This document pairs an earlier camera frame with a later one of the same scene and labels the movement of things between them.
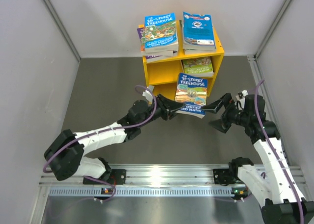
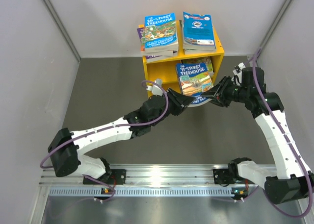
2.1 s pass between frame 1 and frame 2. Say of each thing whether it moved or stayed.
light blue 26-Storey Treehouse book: stayed
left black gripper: moved
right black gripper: moved
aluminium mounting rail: stayed
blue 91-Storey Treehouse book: moved
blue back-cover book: stayed
